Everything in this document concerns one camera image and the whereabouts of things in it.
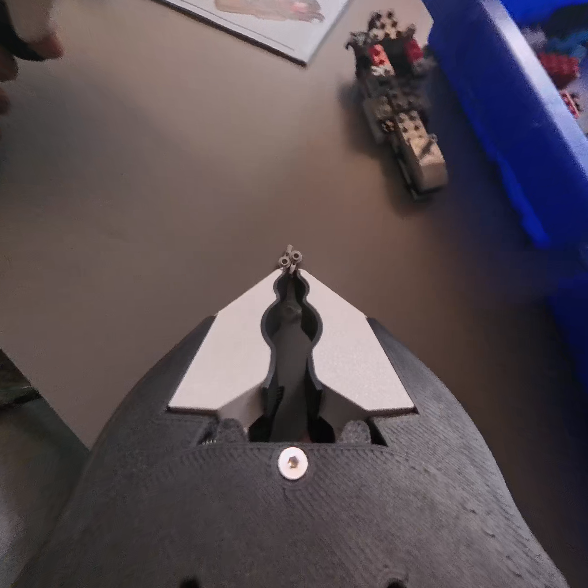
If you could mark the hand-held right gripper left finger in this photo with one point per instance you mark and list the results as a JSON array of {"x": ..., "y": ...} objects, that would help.
[{"x": 229, "y": 358}]

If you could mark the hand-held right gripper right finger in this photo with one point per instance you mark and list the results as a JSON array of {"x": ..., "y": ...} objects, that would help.
[{"x": 358, "y": 363}]

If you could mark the small grey clip brick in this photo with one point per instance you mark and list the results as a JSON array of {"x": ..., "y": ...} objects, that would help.
[{"x": 290, "y": 259}]

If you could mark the grey desk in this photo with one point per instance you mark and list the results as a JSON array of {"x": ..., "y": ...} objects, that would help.
[{"x": 183, "y": 183}]

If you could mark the person's left hand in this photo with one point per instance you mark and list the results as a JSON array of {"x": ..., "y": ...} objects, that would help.
[{"x": 50, "y": 46}]

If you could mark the open brick instruction booklet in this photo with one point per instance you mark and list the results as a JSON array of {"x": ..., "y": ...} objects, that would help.
[{"x": 257, "y": 23}]

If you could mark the grey black toy brick spaceship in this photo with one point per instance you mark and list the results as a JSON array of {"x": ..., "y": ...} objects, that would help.
[{"x": 399, "y": 115}]

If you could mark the large blue plastic bin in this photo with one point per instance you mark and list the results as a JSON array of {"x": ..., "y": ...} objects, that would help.
[{"x": 505, "y": 115}]

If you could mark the pile of loose toy bricks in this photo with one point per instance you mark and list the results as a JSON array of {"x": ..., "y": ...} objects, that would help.
[{"x": 560, "y": 69}]

